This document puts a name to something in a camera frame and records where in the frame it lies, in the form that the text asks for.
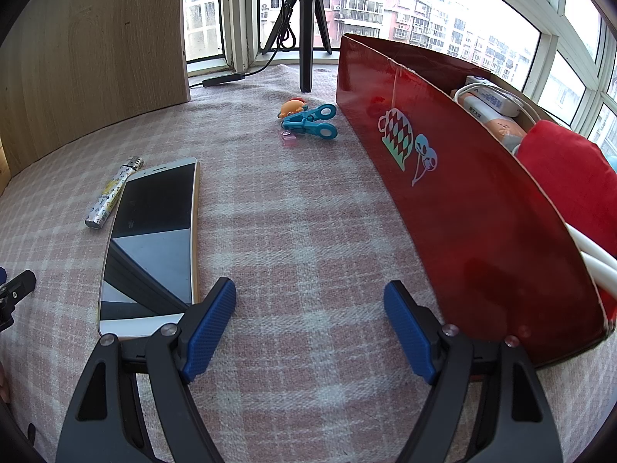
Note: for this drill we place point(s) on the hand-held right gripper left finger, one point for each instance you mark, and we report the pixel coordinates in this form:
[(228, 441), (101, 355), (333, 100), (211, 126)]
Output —
[(212, 328)]

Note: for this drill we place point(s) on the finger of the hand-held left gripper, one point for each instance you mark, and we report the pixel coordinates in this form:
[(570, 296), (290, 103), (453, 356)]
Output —
[(19, 284)]

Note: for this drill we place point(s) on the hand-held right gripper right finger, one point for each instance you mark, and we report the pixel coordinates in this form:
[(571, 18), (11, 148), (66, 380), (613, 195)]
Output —
[(409, 335)]

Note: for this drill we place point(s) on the gold-edged smartphone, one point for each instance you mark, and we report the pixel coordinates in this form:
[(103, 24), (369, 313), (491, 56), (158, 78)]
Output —
[(149, 231)]

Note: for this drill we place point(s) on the patterned lighter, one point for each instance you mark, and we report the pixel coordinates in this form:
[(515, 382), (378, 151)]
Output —
[(108, 197)]

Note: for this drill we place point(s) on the red cardboard box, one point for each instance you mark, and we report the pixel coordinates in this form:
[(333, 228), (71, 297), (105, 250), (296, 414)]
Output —
[(458, 212)]

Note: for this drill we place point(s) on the blue plastic clip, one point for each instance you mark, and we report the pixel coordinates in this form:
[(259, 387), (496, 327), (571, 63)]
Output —
[(308, 124)]

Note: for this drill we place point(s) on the orange toy figure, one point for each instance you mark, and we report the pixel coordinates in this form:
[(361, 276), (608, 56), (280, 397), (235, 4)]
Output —
[(293, 106)]

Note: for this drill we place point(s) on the pine wood panel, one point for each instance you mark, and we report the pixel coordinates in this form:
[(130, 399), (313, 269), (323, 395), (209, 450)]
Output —
[(4, 164)]

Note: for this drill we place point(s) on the small pink cube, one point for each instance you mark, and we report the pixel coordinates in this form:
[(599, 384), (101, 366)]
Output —
[(289, 140)]

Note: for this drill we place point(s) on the red cloth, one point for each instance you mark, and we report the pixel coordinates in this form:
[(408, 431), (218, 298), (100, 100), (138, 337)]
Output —
[(564, 173)]

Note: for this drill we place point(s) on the light wooden board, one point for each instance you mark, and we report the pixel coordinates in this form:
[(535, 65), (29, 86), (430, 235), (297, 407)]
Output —
[(96, 58)]

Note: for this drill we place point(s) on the dotted white tissue pack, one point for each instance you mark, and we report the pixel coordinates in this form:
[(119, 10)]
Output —
[(496, 99)]

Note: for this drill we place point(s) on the black tripod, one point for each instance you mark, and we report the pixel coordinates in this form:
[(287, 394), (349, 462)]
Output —
[(306, 58)]

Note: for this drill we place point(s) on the apartment buildings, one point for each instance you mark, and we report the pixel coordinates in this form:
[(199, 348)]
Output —
[(409, 9)]

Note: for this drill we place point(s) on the white window frame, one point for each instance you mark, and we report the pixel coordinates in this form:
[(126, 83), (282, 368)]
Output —
[(241, 9)]

